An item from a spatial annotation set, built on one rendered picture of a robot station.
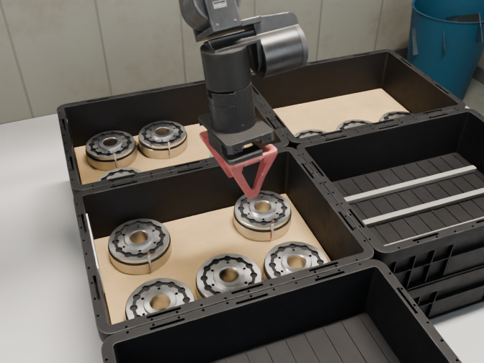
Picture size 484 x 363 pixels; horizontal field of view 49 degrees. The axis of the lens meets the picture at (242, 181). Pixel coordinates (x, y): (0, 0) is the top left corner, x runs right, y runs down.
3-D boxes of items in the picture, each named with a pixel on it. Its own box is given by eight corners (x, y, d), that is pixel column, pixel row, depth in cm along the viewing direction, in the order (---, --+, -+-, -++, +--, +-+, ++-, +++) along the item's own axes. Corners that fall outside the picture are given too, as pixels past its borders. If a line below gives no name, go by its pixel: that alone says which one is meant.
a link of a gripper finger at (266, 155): (258, 173, 77) (251, 114, 71) (282, 196, 71) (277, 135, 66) (215, 188, 75) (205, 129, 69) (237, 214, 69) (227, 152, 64)
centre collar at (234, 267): (218, 293, 80) (218, 290, 79) (209, 269, 84) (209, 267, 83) (249, 284, 81) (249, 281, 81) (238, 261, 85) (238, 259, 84)
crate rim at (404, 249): (377, 266, 78) (379, 256, 76) (292, 155, 100) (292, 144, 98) (585, 204, 89) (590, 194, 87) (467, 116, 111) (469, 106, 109)
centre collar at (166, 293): (149, 323, 76) (149, 320, 75) (139, 298, 79) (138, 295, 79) (181, 310, 77) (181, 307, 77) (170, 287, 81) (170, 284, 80)
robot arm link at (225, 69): (191, 36, 64) (208, 49, 59) (243, 23, 66) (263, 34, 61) (200, 89, 68) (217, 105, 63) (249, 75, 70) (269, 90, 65)
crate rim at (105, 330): (101, 348, 67) (98, 337, 66) (74, 203, 89) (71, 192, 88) (377, 266, 78) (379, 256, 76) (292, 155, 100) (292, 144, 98)
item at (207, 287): (207, 312, 78) (207, 310, 77) (189, 264, 85) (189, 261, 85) (271, 294, 80) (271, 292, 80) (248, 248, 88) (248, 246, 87)
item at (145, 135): (145, 153, 109) (144, 150, 109) (134, 127, 116) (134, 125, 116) (191, 142, 112) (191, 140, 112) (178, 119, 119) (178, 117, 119)
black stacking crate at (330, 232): (114, 388, 73) (100, 339, 66) (86, 244, 95) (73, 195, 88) (366, 307, 84) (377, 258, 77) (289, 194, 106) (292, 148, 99)
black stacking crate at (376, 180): (367, 307, 84) (379, 257, 77) (290, 194, 106) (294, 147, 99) (562, 245, 95) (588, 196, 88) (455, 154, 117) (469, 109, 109)
